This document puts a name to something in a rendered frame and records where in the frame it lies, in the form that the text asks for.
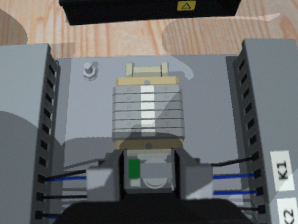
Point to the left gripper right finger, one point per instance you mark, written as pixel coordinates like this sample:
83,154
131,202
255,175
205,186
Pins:
195,179

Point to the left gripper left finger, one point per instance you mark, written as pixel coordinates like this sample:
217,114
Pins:
106,182

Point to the black tray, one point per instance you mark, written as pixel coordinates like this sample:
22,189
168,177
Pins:
84,12

